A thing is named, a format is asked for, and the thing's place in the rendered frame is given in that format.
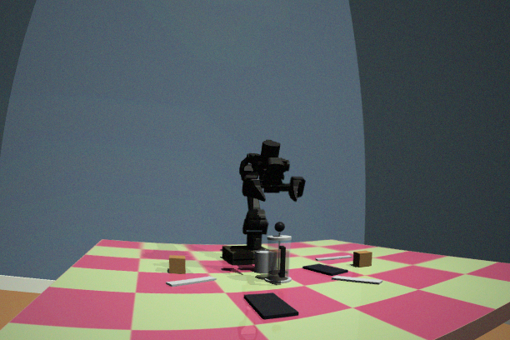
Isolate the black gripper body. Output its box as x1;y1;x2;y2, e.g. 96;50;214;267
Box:
242;169;306;197

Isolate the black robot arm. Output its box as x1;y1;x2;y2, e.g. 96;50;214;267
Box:
239;140;290;250

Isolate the brown cube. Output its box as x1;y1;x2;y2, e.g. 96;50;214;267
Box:
169;255;186;274
352;250;373;268

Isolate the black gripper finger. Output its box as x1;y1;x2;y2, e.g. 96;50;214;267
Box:
290;180;302;202
247;179;266;202

